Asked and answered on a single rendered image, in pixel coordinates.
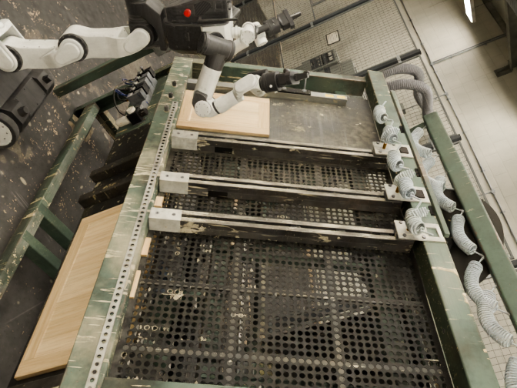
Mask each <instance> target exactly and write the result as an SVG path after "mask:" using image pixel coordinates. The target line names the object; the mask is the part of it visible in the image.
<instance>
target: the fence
mask: <svg viewBox="0 0 517 388"><path fill-rule="evenodd" d="M197 81H198V79H188V81H187V89H195V86H196V83H197ZM233 87H234V83H227V82H218V83H217V86H216V88H215V92H227V93H228V92H230V91H232V90H233ZM325 94H327V95H334V98H333V97H326V96H325ZM243 95H254V94H253V93H252V92H250V91H247V92H246V93H244V94H243ZM340 96H345V99H341V98H337V95H335V94H328V93H321V92H311V95H299V94H292V93H284V92H276V93H275V92H270V93H265V94H264V95H263V97H270V98H278V99H292V100H299V101H307V102H320V103H328V104H336V105H346V103H347V96H346V95H340Z"/></svg>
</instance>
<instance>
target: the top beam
mask: <svg viewBox="0 0 517 388"><path fill-rule="evenodd" d="M366 80H367V81H366V86H365V90H366V94H367V96H368V99H369V104H370V106H371V110H372V114H373V110H374V108H375V106H376V105H382V104H383V103H384V102H385V101H386V103H385V104H384V105H383V106H384V107H385V112H386V113H387V114H388V119H392V120H393V124H392V121H388V120H387V121H386V122H385V123H383V124H379V123H377V122H376V121H375V124H376V127H377V130H378V133H379V137H380V140H381V135H382V130H383V128H384V127H385V126H387V125H391V124H392V126H393V127H397V128H398V129H399V126H402V124H401V122H400V120H399V117H398V114H397V112H396V110H395V106H394V104H393V101H392V97H391V96H390V91H389V88H388V86H387V83H386V80H385V77H384V75H383V73H382V72H377V71H369V70H368V71H367V73H366ZM397 141H398V142H400V143H401V144H402V145H407V146H409V144H408V141H407V138H406V137H405V133H401V132H400V131H399V132H398V140H397ZM401 160H403V162H404V166H403V167H405V168H408V169H410V171H411V169H412V171H413V172H415V168H416V169H417V165H416V163H415V160H414V158H406V157H401ZM411 180H412V181H413V186H415V187H422V188H425V187H424V184H423V182H422V178H421V177H417V176H416V174H415V176H412V178H411ZM418 204H419V202H409V201H403V202H402V205H401V210H402V214H403V217H404V220H405V212H406V210H408V209H415V208H416V206H417V205H418ZM422 221H423V222H424V223H431V224H438V222H437V219H436V217H435V216H431V214H430V212H428V215H427V214H426V216H424V217H422ZM412 248H413V251H414V254H415V258H416V261H417V263H418V267H419V272H420V274H421V277H422V281H423V284H424V287H425V291H426V295H427V297H428V300H429V305H430V307H431V311H432V315H433V318H434V320H435V325H436V328H437V331H438V334H439V339H440V341H441V344H442V348H443V351H444V354H445V358H446V362H447V364H448V367H449V372H450V374H451V378H452V382H453V385H454V387H455V388H500V385H499V382H498V380H497V377H496V375H495V371H494V369H493V367H492V364H491V361H490V359H489V355H488V353H487V351H486V348H485V344H484V343H483V340H482V337H481V334H480V332H479V328H478V326H477V324H476V321H475V318H474V316H473V313H472V310H471V307H470V305H469V301H468V300H467V297H466V294H465V291H464V289H463V287H462V283H461V281H460V278H459V275H458V273H457V270H456V268H455V264H454V262H453V260H452V257H451V254H450V252H449V248H448V246H447V244H446V242H428V241H419V240H415V241H414V243H413V246H412Z"/></svg>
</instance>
